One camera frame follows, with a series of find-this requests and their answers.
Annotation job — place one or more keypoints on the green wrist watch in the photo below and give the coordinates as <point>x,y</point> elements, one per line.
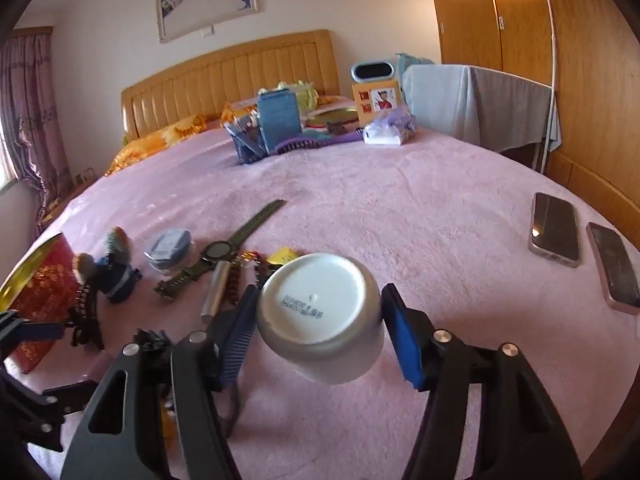
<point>220,250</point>

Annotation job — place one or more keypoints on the grey towel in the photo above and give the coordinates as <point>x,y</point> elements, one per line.
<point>510,110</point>

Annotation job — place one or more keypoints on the green frog plush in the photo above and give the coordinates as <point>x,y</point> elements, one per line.
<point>307,95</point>

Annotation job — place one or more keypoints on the purple hairbrush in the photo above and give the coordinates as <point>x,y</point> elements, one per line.
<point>300,144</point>

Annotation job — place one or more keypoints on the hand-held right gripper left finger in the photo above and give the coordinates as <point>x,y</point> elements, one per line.
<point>240,340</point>

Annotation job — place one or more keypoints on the black hair claw clip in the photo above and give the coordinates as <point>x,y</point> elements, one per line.
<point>87,320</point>

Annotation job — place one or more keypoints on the brown hair clip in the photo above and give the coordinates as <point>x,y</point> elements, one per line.
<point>339,128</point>

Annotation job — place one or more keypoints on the tissue pack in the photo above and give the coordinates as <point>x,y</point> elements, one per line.
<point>387,135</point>

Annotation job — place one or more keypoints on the blue mesh pen holder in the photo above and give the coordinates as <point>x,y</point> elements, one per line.
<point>247,147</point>

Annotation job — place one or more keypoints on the yellow tube blue cap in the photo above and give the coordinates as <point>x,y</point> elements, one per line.
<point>281,256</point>

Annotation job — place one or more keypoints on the round tin lid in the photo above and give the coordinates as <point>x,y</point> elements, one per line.
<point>330,117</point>

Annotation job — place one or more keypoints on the orange photo box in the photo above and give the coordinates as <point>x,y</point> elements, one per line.
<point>380,100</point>

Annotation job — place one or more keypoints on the pink blanket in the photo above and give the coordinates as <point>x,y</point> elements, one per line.
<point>400,210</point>

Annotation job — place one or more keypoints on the white drying rack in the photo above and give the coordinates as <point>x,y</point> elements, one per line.
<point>551,35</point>

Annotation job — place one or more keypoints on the purple curtain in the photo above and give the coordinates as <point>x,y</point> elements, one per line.
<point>30,110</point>

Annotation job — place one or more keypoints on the wooden wardrobe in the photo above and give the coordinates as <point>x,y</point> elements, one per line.
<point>590,60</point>

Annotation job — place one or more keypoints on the red round tin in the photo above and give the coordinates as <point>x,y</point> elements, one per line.
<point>45,280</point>

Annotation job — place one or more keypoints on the smartphone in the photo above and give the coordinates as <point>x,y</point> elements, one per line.
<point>615,270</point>
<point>554,227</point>

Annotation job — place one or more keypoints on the wooden bed headboard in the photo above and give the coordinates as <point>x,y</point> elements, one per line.
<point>225,75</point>

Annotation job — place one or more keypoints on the blue furry plush doll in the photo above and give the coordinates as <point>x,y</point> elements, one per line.
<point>115,280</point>

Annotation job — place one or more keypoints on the silver metal tube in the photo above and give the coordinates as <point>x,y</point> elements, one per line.
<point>216,290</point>

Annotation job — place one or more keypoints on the white cream jar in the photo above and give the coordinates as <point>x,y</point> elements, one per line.
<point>310,300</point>

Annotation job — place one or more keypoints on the wooden nightstand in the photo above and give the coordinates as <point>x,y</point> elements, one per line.
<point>65,200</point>

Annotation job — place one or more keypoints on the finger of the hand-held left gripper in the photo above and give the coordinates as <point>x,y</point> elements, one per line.
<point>35,410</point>
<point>42,331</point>

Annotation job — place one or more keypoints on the white wall switch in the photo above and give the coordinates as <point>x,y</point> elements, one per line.
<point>207,30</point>

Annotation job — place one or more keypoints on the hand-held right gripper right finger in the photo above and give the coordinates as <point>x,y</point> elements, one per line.
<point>405,345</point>

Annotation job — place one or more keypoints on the teal plush toy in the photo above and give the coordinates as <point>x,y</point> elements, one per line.
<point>415,60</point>

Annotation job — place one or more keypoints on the blue box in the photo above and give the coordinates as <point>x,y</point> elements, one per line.
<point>280,115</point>

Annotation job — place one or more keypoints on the small clear jar blue lid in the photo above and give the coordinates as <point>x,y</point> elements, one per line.
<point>167,250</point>

